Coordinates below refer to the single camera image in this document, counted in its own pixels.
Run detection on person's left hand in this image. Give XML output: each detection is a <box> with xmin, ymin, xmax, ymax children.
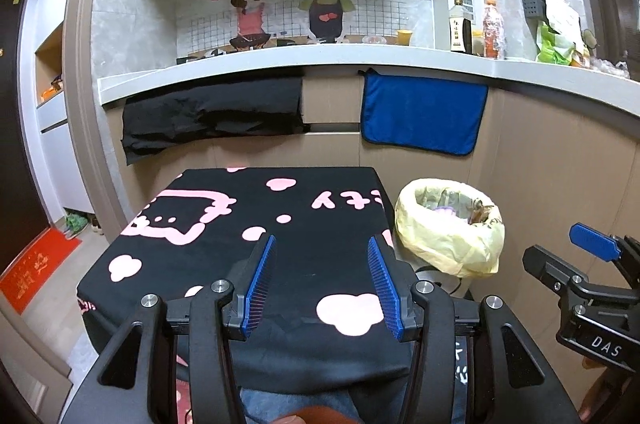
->
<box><xmin>272</xmin><ymin>406</ymin><xmax>351</xmax><ymax>424</ymax></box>

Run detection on green shoes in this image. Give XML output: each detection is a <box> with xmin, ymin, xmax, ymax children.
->
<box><xmin>62</xmin><ymin>213</ymin><xmax>90</xmax><ymax>239</ymax></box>

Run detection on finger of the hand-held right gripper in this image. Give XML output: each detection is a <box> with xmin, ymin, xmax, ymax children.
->
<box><xmin>570</xmin><ymin>222</ymin><xmax>640</xmax><ymax>275</ymax></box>
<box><xmin>522</xmin><ymin>245</ymin><xmax>588</xmax><ymax>302</ymax></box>

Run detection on black hanging cloth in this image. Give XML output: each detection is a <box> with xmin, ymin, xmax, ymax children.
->
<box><xmin>122</xmin><ymin>77</ymin><xmax>307</xmax><ymax>165</ymax></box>

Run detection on white plastic bag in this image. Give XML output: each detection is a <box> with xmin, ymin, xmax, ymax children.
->
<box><xmin>542</xmin><ymin>0</ymin><xmax>581</xmax><ymax>32</ymax></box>

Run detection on green plastic bag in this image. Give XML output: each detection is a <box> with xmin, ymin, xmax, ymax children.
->
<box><xmin>536</xmin><ymin>22</ymin><xmax>576</xmax><ymax>66</ymax></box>

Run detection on dark door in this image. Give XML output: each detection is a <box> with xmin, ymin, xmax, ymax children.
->
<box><xmin>0</xmin><ymin>0</ymin><xmax>51</xmax><ymax>275</ymax></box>

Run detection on blue towel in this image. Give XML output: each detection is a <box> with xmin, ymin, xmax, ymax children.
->
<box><xmin>360</xmin><ymin>68</ymin><xmax>489</xmax><ymax>157</ymax></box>

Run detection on black cloth with white print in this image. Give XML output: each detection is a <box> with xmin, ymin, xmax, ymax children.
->
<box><xmin>447</xmin><ymin>336</ymin><xmax>473</xmax><ymax>387</ymax></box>

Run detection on black pink printed tablecloth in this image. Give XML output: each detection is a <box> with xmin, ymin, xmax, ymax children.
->
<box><xmin>76</xmin><ymin>167</ymin><xmax>418</xmax><ymax>395</ymax></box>

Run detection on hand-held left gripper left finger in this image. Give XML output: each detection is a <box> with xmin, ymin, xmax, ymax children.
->
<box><xmin>60</xmin><ymin>234</ymin><xmax>277</xmax><ymax>424</ymax></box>

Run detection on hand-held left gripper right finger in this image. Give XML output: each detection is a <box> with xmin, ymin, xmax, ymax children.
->
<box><xmin>367</xmin><ymin>235</ymin><xmax>581</xmax><ymax>424</ymax></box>

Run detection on brown crumpled wrapper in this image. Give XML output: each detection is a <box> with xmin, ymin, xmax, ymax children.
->
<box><xmin>467</xmin><ymin>199</ymin><xmax>496</xmax><ymax>222</ymax></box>

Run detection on dark soy sauce bottle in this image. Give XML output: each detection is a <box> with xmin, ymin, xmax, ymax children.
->
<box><xmin>449</xmin><ymin>0</ymin><xmax>473</xmax><ymax>54</ymax></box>

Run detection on person's right hand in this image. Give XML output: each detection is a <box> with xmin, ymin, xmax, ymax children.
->
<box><xmin>582</xmin><ymin>369</ymin><xmax>631</xmax><ymax>424</ymax></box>

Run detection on cartoon couple wall sticker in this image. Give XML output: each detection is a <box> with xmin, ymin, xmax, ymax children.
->
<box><xmin>176</xmin><ymin>0</ymin><xmax>433</xmax><ymax>58</ymax></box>

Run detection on red door mat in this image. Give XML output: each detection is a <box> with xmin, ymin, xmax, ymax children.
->
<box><xmin>0</xmin><ymin>228</ymin><xmax>83</xmax><ymax>316</ymax></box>

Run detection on grey kitchen counter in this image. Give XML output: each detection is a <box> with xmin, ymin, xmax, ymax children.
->
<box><xmin>97</xmin><ymin>42</ymin><xmax>640</xmax><ymax>115</ymax></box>

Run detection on person's jeans leg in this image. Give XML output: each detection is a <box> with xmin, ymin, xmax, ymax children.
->
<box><xmin>240</xmin><ymin>386</ymin><xmax>416</xmax><ymax>424</ymax></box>

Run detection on orange-capped clear bottle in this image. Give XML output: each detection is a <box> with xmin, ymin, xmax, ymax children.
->
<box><xmin>482</xmin><ymin>0</ymin><xmax>507</xmax><ymax>59</ymax></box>

